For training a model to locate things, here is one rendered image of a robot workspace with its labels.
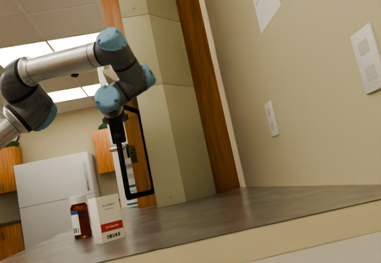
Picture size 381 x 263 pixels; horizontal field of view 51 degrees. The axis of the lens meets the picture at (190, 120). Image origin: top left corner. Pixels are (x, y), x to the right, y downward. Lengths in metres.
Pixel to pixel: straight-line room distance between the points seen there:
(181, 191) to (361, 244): 1.06
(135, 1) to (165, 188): 0.76
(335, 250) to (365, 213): 0.06
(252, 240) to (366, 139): 0.40
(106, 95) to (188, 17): 1.02
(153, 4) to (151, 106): 0.44
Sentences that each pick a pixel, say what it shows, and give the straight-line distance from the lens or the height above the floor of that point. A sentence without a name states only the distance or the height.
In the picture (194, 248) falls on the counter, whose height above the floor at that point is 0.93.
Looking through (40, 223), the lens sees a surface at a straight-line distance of 6.70.
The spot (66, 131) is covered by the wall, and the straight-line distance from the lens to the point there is 7.36.
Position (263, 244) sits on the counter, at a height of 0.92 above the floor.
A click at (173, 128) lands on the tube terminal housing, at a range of 1.58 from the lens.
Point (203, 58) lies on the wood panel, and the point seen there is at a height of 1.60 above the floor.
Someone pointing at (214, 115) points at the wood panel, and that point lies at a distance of 1.98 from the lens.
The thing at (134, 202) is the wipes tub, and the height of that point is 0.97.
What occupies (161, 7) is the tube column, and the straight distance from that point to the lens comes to 1.79.
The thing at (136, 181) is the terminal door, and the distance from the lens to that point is 1.70.
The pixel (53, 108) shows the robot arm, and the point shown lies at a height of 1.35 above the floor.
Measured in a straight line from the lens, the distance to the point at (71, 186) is 6.57.
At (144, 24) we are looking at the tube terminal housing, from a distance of 1.69.
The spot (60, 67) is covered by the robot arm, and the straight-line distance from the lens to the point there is 1.25.
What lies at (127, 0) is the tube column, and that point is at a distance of 1.74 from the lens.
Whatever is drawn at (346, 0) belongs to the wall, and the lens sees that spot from 0.85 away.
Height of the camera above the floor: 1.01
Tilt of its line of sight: 9 degrees up
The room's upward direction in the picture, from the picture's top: 12 degrees counter-clockwise
